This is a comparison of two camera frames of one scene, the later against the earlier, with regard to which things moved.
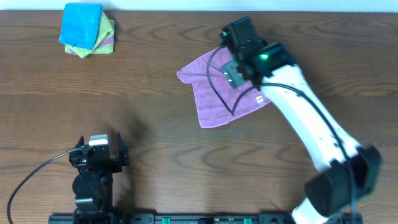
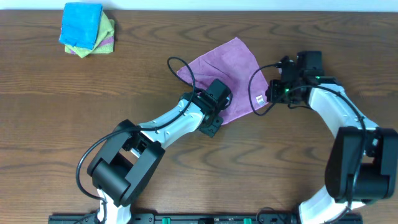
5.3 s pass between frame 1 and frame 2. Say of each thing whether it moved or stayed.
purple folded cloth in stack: stayed
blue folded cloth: stayed
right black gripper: moved
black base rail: stayed
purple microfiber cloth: stayed
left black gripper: moved
